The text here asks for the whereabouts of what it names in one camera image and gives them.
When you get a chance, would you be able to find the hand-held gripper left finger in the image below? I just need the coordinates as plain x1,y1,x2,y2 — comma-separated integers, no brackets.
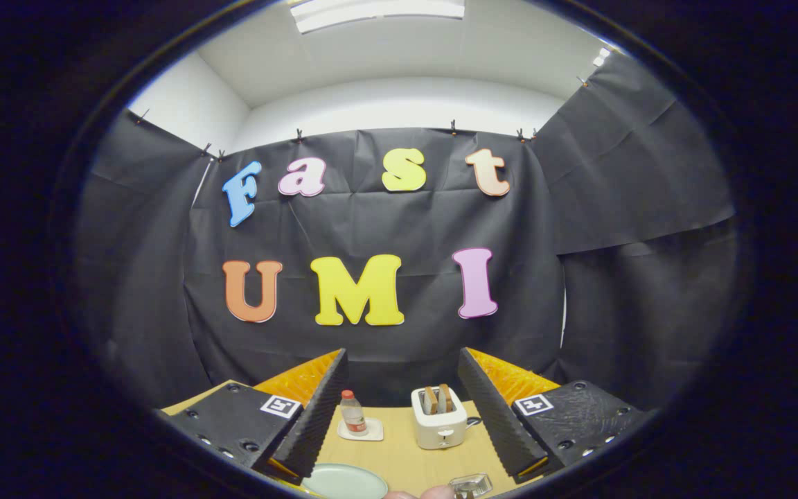
153,348,350,486

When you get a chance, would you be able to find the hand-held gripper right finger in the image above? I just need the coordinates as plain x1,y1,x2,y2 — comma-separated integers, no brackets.
458,347,653,484

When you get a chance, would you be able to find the clear bottle with red label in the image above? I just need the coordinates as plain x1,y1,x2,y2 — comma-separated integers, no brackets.
340,389,368,436

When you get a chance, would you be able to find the white toaster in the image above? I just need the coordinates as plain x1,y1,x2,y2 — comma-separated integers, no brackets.
411,385,469,450

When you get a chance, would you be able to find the white square coaster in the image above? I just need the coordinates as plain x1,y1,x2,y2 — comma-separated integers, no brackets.
337,417,384,442

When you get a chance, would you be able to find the light green plate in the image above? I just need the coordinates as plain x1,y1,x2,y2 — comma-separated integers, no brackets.
300,463,389,499

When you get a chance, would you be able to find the metal wire basket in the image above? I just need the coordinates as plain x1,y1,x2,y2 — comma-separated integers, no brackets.
448,473,494,498

